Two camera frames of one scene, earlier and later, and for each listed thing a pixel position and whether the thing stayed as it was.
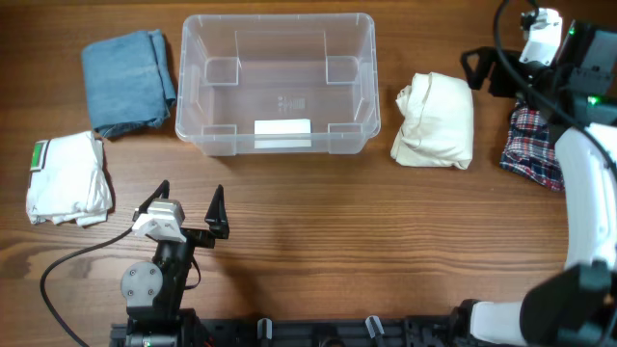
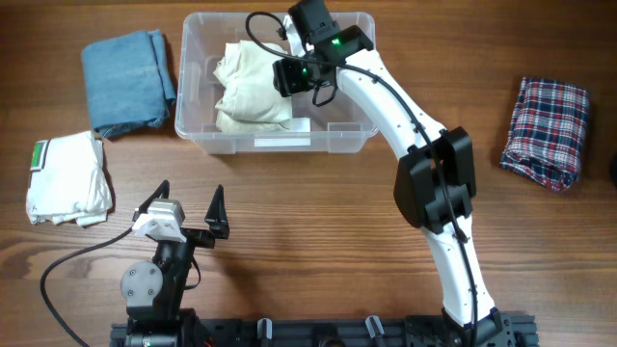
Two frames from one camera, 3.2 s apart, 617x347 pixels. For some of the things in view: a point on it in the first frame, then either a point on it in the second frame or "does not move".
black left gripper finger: [216, 215] does not move
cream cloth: [438, 129] to [251, 101]
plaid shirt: [530, 147] does not move
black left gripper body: [200, 237] does not move
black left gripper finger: [163, 190] does not move
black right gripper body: [505, 83] to [294, 73]
